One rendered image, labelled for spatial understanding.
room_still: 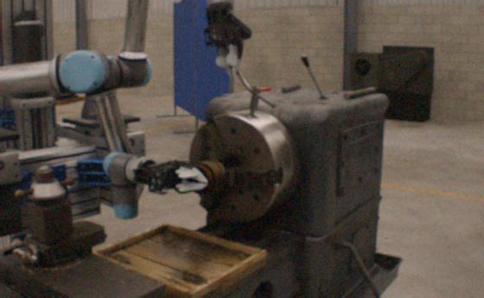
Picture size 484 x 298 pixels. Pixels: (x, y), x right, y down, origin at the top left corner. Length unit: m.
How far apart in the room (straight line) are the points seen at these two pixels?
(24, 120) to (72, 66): 0.51
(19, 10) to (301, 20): 10.82
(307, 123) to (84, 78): 0.64
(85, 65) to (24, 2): 0.63
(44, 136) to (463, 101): 10.04
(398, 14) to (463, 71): 1.93
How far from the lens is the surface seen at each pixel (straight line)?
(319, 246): 1.53
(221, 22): 1.46
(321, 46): 12.16
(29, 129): 1.89
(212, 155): 1.36
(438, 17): 11.31
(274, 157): 1.33
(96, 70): 1.39
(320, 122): 1.43
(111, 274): 1.06
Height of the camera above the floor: 1.42
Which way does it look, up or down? 10 degrees down
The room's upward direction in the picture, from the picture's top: straight up
